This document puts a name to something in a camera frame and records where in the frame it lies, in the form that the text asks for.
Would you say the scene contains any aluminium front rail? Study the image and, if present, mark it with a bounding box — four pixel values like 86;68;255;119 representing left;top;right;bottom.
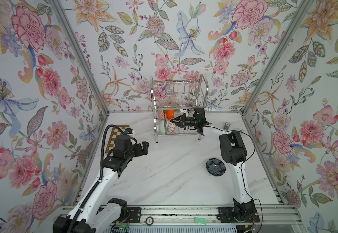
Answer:
128;204;302;226

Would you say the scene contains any dark floral ceramic bowl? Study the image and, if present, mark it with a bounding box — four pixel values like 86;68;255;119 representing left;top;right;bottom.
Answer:
206;158;226;177

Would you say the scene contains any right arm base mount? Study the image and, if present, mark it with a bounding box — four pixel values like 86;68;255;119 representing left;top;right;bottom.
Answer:
216;199;261;223

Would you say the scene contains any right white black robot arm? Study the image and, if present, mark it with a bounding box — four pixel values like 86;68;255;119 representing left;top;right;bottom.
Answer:
170;108;258;222

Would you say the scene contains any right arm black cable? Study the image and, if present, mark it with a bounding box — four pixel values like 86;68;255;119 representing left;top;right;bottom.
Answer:
209;126;264;233

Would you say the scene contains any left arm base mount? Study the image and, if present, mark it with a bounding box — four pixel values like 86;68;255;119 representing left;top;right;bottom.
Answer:
100;198;142;225

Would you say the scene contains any black white patterned bowl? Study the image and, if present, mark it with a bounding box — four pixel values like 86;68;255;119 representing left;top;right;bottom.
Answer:
158;110;166;121

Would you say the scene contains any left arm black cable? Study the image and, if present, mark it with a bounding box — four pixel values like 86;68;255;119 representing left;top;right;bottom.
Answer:
66;124;126;233

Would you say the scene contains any round black ring knob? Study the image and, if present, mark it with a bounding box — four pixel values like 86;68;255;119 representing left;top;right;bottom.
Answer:
145;216;154;226

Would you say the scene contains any chrome two-tier dish rack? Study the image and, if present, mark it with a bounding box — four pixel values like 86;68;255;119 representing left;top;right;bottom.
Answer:
150;74;209;143

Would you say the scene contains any green connector block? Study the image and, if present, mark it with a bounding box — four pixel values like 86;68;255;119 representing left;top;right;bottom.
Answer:
194;216;207;225

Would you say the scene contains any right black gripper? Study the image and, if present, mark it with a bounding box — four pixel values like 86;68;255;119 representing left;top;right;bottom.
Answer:
171;115;199;130

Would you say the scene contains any orange plastic bowl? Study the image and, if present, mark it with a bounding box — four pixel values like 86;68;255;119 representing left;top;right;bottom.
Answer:
165;109;175;120

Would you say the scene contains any small grey can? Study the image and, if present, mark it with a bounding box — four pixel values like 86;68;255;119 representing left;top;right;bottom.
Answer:
223;122;230;131

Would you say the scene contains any blue geometric patterned bowl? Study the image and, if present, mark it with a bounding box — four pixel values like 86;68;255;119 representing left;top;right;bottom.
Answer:
166;121;176;134

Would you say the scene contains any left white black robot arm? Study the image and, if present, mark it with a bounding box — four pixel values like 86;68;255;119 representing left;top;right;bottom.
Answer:
52;125;149;233

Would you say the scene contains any wooden chessboard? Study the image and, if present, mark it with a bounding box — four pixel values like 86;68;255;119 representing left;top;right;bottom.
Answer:
103;127;122;155

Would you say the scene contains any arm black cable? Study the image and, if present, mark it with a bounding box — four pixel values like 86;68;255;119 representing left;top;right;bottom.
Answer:
66;124;126;233
209;126;264;233

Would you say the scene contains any pale green ceramic bowl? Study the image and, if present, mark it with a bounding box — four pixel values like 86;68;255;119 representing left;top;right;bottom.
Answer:
159;120;167;136

